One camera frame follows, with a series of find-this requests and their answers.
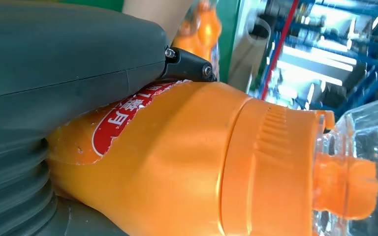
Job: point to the blue metal rack frame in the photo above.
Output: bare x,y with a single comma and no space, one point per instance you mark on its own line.
365,81

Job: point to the red pole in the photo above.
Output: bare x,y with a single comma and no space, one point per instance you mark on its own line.
278,49

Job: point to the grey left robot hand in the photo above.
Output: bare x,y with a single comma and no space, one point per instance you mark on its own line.
62,58

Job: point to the open cardboard box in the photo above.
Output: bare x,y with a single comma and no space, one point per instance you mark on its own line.
244,58

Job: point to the orange bottle with clear cap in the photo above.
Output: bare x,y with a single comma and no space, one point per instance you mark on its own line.
198,32
176,163

